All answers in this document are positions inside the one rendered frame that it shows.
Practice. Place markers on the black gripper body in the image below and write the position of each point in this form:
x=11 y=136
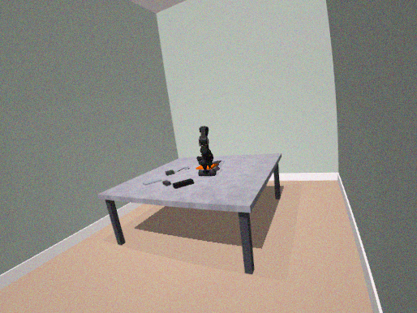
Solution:
x=206 y=158

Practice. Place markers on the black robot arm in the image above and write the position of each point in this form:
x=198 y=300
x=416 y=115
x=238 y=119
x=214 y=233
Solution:
x=204 y=142

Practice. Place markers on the dark grey controller unit with white label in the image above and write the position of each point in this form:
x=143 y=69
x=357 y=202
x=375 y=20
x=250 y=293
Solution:
x=209 y=172

